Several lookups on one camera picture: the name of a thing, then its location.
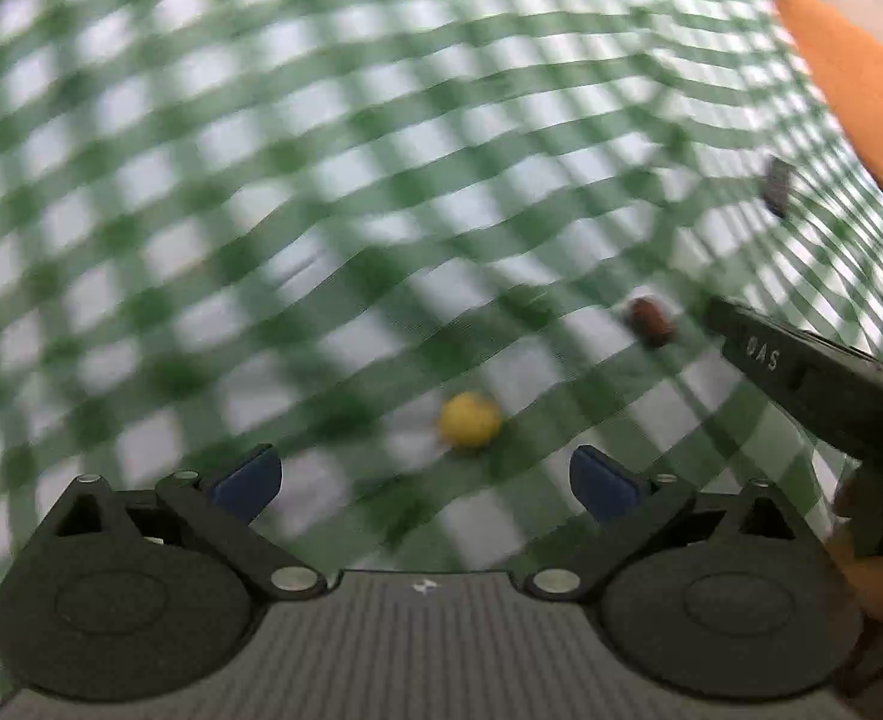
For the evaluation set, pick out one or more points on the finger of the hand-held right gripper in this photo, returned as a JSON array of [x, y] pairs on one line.
[[756, 352]]

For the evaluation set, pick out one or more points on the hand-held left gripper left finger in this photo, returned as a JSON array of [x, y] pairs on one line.
[[250, 481]]

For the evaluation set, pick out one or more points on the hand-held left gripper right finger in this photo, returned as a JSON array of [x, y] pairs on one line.
[[603, 485]]

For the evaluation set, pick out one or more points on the small yellow round fruit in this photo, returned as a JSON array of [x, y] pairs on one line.
[[471, 420]]

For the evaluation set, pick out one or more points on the dark red date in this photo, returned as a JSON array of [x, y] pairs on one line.
[[651, 321]]

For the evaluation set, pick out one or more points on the small dark object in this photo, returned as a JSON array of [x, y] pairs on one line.
[[777, 184]]

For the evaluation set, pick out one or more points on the green white checked cloth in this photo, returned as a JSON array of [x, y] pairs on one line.
[[299, 202]]

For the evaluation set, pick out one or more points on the orange cushion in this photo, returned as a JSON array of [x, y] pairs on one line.
[[854, 82]]

